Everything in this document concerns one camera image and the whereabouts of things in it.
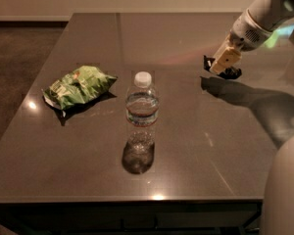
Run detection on black rxbar chocolate wrapper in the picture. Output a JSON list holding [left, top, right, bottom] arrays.
[[203, 56, 242, 80]]

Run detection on clear plastic water bottle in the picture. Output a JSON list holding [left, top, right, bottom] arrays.
[[125, 71, 160, 154]]

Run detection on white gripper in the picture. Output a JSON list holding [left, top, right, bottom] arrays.
[[210, 10, 273, 74]]

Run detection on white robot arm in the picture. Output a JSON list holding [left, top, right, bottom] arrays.
[[204, 0, 294, 235]]

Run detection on green chip bag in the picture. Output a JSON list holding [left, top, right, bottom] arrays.
[[43, 66, 118, 111]]

